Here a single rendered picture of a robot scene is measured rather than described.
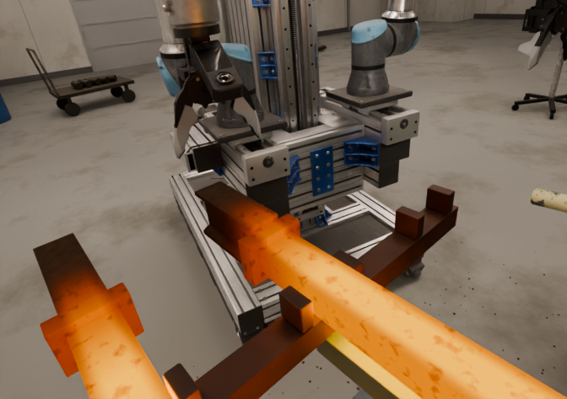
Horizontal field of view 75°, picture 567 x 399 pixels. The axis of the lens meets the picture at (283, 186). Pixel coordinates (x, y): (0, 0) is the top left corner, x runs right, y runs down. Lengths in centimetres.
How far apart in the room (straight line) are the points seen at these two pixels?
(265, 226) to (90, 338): 12
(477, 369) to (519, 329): 149
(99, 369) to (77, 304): 5
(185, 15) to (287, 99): 77
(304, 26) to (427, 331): 118
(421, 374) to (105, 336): 16
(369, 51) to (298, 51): 24
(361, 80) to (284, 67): 27
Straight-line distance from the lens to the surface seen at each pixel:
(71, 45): 903
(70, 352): 25
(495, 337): 163
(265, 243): 26
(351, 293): 22
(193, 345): 158
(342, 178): 138
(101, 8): 895
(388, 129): 126
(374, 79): 135
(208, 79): 55
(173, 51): 108
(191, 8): 59
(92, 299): 25
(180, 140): 63
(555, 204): 118
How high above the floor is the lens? 117
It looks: 28 degrees down
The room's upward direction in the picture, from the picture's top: 6 degrees counter-clockwise
